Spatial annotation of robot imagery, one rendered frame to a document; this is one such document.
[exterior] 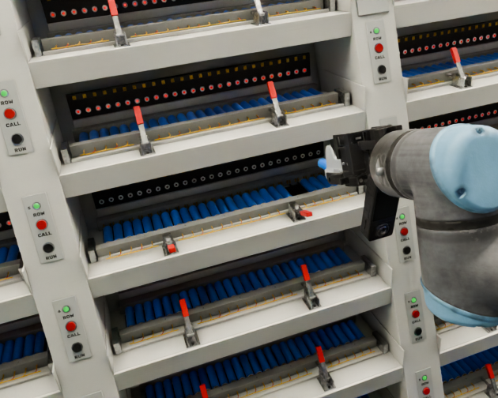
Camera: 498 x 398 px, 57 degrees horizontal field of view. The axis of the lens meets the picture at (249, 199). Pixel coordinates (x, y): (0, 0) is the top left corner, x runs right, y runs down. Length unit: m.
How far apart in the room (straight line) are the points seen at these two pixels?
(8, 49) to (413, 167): 0.67
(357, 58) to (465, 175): 0.53
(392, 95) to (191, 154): 0.43
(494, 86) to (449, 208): 0.68
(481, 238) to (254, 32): 0.57
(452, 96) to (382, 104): 0.17
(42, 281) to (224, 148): 0.41
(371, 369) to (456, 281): 0.64
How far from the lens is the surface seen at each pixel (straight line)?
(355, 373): 1.15
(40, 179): 0.88
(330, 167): 0.80
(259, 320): 1.00
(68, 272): 0.90
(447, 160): 0.50
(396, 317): 1.11
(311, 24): 0.96
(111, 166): 0.87
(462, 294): 0.56
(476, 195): 0.52
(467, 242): 0.54
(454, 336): 1.26
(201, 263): 0.92
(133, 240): 0.93
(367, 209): 0.71
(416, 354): 1.18
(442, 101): 1.10
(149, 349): 1.00
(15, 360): 1.06
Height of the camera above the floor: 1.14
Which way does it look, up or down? 10 degrees down
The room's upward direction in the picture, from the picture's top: 11 degrees counter-clockwise
